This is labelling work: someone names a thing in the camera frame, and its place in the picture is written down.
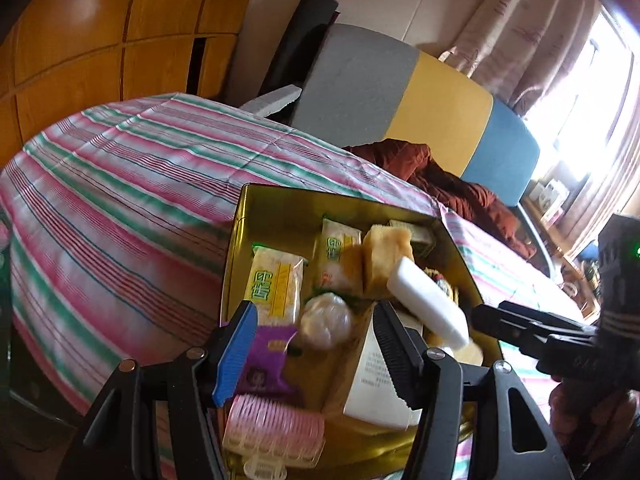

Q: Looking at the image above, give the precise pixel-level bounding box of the wooden desk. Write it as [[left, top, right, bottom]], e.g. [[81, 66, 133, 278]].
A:
[[520, 196, 600, 318]]

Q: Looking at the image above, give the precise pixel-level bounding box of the white foam block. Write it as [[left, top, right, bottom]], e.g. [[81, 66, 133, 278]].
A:
[[386, 257, 470, 350]]

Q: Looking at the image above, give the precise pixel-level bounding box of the pink hair roller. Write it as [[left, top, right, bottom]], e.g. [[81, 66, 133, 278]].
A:
[[222, 394, 326, 479]]

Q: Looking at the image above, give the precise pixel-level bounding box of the purple snack pouch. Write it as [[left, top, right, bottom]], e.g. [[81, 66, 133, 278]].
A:
[[235, 325, 297, 398]]

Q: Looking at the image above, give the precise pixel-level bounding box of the yellow green snack packet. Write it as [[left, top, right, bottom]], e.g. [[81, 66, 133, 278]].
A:
[[314, 218, 363, 297]]

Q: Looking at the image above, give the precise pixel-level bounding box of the striped bed sheet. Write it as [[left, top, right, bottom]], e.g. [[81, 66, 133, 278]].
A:
[[1, 93, 579, 413]]

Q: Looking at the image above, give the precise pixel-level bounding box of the gold storage box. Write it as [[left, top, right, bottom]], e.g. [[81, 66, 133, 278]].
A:
[[220, 184, 483, 479]]

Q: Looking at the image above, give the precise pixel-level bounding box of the yellow sponge block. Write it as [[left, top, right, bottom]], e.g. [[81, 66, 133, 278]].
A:
[[362, 224, 413, 299]]

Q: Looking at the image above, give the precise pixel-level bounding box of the blue yellow grey armchair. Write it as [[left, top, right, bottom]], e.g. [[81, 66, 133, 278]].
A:
[[243, 0, 552, 274]]

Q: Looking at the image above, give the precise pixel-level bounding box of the green medicine box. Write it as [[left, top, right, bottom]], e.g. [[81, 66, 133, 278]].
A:
[[388, 220, 436, 260]]

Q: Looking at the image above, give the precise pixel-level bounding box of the white product box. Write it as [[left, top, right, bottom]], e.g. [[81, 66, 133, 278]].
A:
[[538, 179, 570, 212]]

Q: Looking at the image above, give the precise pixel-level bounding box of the white tall carton box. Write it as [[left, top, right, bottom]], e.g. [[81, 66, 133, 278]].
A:
[[342, 304, 421, 436]]

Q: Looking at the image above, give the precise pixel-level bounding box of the person hand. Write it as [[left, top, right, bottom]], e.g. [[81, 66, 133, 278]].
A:
[[546, 378, 640, 461]]

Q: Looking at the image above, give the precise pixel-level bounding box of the white plastic bag ball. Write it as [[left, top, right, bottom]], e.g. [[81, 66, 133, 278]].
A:
[[298, 292, 354, 351]]

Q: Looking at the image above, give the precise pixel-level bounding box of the yellow patterned sock roll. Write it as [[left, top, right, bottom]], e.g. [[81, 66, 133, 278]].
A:
[[424, 268, 459, 304]]

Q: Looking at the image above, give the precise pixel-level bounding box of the dark red jacket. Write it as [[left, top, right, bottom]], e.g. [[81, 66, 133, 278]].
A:
[[345, 139, 537, 260]]

